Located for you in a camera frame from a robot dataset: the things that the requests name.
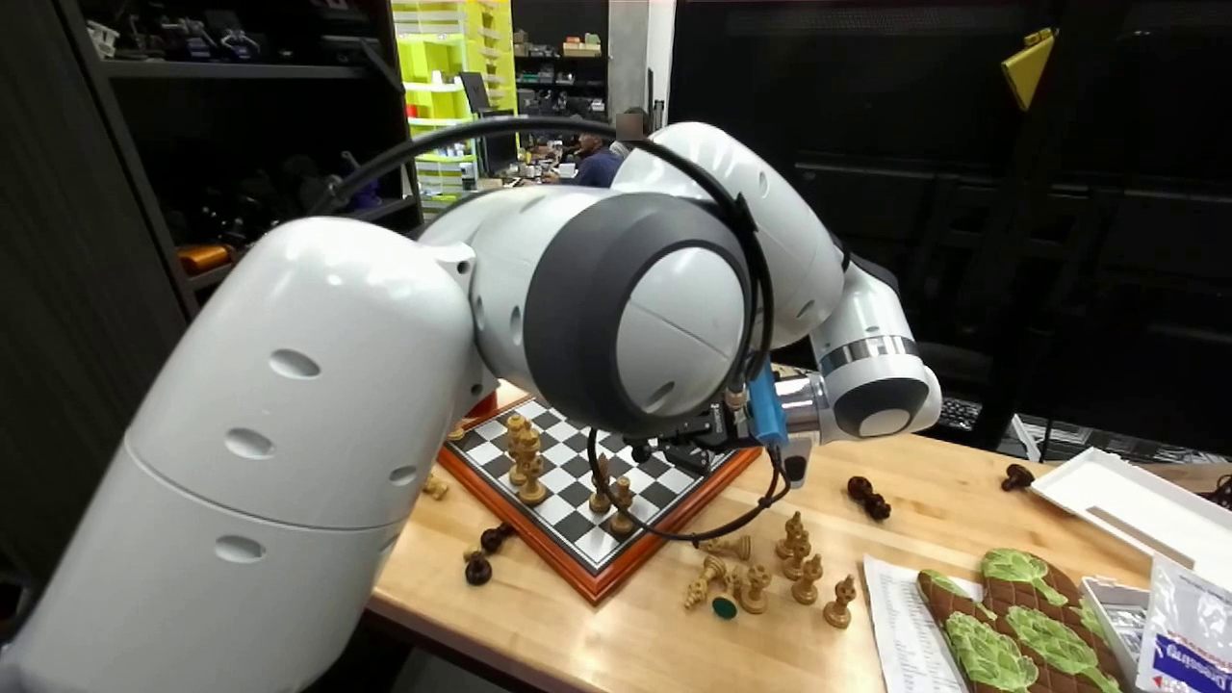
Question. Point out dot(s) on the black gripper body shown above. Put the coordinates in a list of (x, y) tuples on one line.
[(700, 445)]

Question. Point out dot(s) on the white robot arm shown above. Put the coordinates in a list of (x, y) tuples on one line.
[(243, 519)]

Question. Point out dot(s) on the light chess piece board front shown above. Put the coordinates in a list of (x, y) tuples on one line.
[(610, 502)]

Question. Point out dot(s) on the wooden framed chess board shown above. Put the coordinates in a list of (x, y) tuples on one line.
[(592, 548)]

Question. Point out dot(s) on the light chess pieces cluster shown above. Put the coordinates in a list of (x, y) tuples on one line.
[(739, 576)]

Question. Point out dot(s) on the light chess piece on board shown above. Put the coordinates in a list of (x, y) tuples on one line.
[(527, 458)]

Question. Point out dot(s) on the light chess piece right end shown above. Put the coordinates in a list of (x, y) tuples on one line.
[(837, 608)]

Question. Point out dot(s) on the dark piece lying front left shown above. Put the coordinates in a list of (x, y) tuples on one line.
[(495, 535)]

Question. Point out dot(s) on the dark chess piece far right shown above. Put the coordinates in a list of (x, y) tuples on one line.
[(1020, 480)]

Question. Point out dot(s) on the green brown decorated board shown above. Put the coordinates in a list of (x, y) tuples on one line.
[(1030, 628)]

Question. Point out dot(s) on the dark pawn front left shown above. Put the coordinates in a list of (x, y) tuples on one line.
[(479, 566)]

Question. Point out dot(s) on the light pieces lying left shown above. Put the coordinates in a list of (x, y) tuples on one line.
[(436, 488)]

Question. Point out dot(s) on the person in blue shirt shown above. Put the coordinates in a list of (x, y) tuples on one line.
[(594, 159)]

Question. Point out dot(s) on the white cloth mat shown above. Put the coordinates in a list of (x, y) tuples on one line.
[(905, 638)]

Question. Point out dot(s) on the person in grey shirt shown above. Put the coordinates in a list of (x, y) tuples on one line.
[(637, 121)]

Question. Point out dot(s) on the white tray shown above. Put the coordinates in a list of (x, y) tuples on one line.
[(1140, 508)]

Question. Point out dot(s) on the yellow triangular tag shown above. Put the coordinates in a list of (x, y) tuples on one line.
[(1027, 68)]

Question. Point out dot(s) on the white plastic bag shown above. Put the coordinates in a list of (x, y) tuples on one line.
[(1186, 634)]

